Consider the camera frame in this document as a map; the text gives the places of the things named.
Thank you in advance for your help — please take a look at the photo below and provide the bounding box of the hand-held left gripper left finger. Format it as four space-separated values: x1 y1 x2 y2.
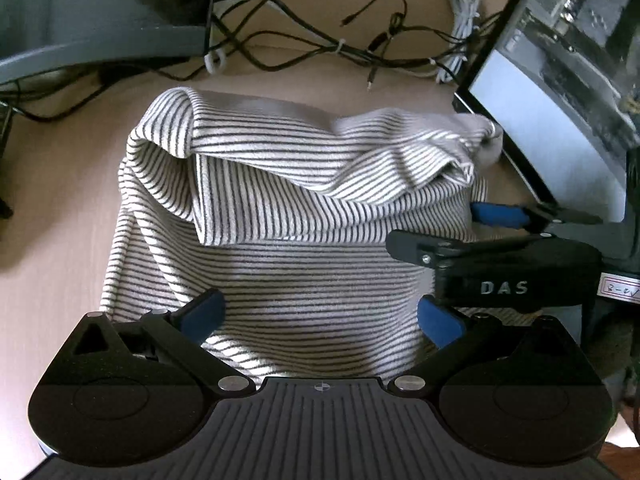
62 287 256 396

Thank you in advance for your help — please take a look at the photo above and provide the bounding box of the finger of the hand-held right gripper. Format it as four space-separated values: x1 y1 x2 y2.
386 229 601 272
471 201 603 235

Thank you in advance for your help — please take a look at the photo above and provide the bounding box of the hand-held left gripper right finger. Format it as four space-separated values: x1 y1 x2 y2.
389 295 585 397

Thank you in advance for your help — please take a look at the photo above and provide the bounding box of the striped shirt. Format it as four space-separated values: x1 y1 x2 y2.
98 87 503 386

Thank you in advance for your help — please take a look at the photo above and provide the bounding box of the glass-sided computer case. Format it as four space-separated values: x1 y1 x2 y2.
452 0 640 226

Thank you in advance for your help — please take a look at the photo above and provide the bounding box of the curved dark monitor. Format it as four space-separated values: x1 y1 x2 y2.
0 0 222 86

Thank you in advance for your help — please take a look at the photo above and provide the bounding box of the black cable bundle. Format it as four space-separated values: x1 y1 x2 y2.
0 0 503 123

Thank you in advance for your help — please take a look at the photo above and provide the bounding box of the coiled white cable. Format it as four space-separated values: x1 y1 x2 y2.
435 0 483 86

